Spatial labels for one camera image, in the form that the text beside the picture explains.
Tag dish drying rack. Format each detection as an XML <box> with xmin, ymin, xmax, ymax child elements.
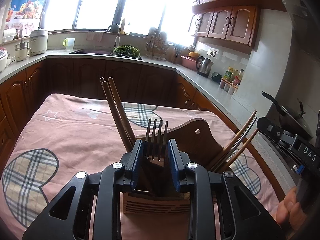
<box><xmin>145</xmin><ymin>27</ymin><xmax>169</xmax><ymax>60</ymax></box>

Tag steel chopstick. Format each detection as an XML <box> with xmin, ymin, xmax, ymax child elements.
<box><xmin>210</xmin><ymin>111</ymin><xmax>257</xmax><ymax>172</ymax></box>

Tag brown patterned chopstick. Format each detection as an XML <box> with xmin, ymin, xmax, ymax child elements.
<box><xmin>218</xmin><ymin>128</ymin><xmax>258</xmax><ymax>172</ymax></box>

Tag white red rice cooker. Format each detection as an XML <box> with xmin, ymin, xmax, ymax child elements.
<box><xmin>0</xmin><ymin>48</ymin><xmax>8</xmax><ymax>72</ymax></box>

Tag steel electric kettle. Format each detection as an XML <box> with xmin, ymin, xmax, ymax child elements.
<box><xmin>196</xmin><ymin>56</ymin><xmax>213</xmax><ymax>77</ymax></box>

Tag spice jar set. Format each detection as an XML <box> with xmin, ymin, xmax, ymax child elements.
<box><xmin>219</xmin><ymin>79</ymin><xmax>238</xmax><ymax>95</ymax></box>

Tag right hand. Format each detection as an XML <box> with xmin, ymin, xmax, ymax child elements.
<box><xmin>272</xmin><ymin>186</ymin><xmax>307</xmax><ymax>230</ymax></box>

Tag yellow oil bottle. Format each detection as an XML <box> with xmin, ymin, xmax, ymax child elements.
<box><xmin>120</xmin><ymin>19</ymin><xmax>125</xmax><ymax>34</ymax></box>

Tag white electric cooker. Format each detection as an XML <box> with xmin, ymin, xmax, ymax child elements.
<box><xmin>29</xmin><ymin>29</ymin><xmax>48</xmax><ymax>56</ymax></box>

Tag dark wooden chopstick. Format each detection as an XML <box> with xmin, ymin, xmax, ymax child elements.
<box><xmin>100</xmin><ymin>77</ymin><xmax>133</xmax><ymax>152</ymax></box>
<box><xmin>108</xmin><ymin>77</ymin><xmax>136</xmax><ymax>145</ymax></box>

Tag green vegetables in sink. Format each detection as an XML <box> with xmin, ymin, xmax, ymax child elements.
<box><xmin>113</xmin><ymin>44</ymin><xmax>140</xmax><ymax>58</ymax></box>

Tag wooden utensil holder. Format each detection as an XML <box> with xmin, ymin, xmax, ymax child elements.
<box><xmin>123</xmin><ymin>118</ymin><xmax>223</xmax><ymax>215</ymax></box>

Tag lower wooden cabinets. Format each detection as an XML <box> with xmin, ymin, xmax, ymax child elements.
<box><xmin>0</xmin><ymin>57</ymin><xmax>286</xmax><ymax>201</ymax></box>

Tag chrome sink faucet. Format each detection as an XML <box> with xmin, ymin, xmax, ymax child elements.
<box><xmin>106</xmin><ymin>23</ymin><xmax>120</xmax><ymax>48</ymax></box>

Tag range hood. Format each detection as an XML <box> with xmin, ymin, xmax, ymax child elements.
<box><xmin>282</xmin><ymin>0</ymin><xmax>319</xmax><ymax>61</ymax></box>

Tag upper wooden wall cabinets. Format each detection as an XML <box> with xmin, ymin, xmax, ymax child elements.
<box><xmin>188</xmin><ymin>0</ymin><xmax>285</xmax><ymax>54</ymax></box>

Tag wooden chopstick red pattern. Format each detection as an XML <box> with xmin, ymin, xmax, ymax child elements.
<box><xmin>207</xmin><ymin>110</ymin><xmax>257</xmax><ymax>171</ymax></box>

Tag tropical fruit poster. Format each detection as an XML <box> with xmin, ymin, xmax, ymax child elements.
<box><xmin>4</xmin><ymin>0</ymin><xmax>46</xmax><ymax>36</ymax></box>

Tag wall power outlet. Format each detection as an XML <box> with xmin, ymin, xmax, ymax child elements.
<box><xmin>207</xmin><ymin>49</ymin><xmax>219</xmax><ymax>57</ymax></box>

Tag small white kettle pot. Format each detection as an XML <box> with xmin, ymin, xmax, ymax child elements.
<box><xmin>15</xmin><ymin>42</ymin><xmax>31</xmax><ymax>62</ymax></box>

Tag steel fork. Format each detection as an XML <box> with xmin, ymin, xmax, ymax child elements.
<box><xmin>144</xmin><ymin>119</ymin><xmax>168</xmax><ymax>167</ymax></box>

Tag knife block with knives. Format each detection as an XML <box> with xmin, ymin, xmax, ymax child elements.
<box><xmin>172</xmin><ymin>44</ymin><xmax>182</xmax><ymax>64</ymax></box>

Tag black wok with lid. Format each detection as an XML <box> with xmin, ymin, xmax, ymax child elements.
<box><xmin>261</xmin><ymin>91</ymin><xmax>313</xmax><ymax>141</ymax></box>

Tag pink plastic basin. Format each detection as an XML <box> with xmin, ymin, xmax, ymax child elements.
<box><xmin>181</xmin><ymin>56</ymin><xmax>197</xmax><ymax>71</ymax></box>

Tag green handled plastic jug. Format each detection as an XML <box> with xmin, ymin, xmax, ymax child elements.
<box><xmin>62</xmin><ymin>38</ymin><xmax>75</xmax><ymax>51</ymax></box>

